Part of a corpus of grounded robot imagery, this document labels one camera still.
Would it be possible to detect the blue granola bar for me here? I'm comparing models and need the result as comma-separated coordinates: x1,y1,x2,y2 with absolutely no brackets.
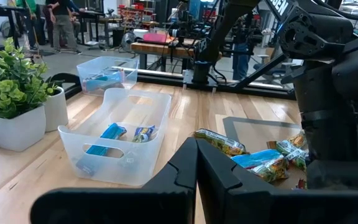
82,70,126,86
231,149,284,170
76,123,127,178

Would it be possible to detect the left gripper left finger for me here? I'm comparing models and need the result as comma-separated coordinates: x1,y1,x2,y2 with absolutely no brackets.
29,137,198,224

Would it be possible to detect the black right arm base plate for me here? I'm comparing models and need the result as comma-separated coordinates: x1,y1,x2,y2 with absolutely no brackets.
182,70,218,90

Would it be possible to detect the wooden workbench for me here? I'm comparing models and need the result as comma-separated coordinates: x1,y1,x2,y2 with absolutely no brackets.
131,39,223,74

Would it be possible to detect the silver and green granola bar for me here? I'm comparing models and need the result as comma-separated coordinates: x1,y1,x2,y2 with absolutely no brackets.
266,139,308,170

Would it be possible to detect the person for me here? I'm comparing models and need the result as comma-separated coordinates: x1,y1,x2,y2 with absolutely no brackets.
46,0,83,56
232,14,252,82
16,0,48,52

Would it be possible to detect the pink box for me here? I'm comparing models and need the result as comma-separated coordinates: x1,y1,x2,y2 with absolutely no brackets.
143,32,168,44

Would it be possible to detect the white bucket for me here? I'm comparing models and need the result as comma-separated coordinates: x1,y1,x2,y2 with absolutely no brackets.
133,28,149,40

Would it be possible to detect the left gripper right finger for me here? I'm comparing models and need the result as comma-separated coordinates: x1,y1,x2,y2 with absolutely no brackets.
196,138,358,224

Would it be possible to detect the red parts shelf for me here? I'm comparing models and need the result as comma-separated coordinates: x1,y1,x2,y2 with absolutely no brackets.
118,2,145,30

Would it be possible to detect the multicoloured granola bar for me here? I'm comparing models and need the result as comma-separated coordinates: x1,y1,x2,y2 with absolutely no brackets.
131,124,157,144

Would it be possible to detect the green and orange granola bar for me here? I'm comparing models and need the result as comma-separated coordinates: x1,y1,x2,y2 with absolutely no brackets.
287,130,307,149

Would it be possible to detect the clear plastic bin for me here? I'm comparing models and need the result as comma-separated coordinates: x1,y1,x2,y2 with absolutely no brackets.
76,55,139,97

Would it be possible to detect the leafy plant in white pot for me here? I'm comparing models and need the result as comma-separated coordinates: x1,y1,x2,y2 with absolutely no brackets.
0,37,57,153

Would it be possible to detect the grey floor fan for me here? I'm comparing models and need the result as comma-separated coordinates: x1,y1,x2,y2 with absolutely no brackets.
120,30,137,52

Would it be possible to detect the frosted plastic bin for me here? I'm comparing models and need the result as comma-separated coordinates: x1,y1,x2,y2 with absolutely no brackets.
57,87,173,187

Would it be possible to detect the grey office chair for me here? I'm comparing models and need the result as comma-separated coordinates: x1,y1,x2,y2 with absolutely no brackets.
255,53,293,83

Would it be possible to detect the grey baking mat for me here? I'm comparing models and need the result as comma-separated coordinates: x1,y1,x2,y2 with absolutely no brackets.
215,114,307,190

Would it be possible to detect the succulent in round white pot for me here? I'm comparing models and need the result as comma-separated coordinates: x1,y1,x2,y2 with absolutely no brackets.
44,83,70,133

